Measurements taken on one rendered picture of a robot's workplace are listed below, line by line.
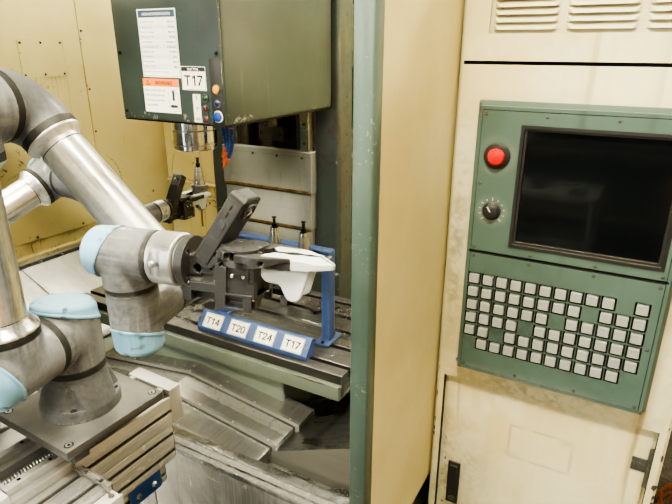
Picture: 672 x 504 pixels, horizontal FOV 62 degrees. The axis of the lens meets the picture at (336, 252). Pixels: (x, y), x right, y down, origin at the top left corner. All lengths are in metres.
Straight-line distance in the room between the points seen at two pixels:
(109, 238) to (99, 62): 2.38
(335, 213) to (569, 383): 1.29
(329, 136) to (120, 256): 1.65
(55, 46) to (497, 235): 2.27
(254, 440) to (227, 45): 1.19
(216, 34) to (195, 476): 1.26
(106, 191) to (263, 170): 1.60
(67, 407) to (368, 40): 0.86
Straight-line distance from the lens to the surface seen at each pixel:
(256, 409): 1.91
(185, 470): 1.72
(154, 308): 0.86
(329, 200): 2.42
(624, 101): 1.33
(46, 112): 1.02
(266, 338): 1.87
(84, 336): 1.14
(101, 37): 3.19
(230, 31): 1.80
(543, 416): 1.63
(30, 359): 1.06
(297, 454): 1.75
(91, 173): 0.99
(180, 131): 2.09
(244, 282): 0.73
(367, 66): 0.98
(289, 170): 2.44
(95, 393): 1.20
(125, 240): 0.81
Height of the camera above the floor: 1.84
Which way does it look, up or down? 20 degrees down
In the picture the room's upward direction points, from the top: straight up
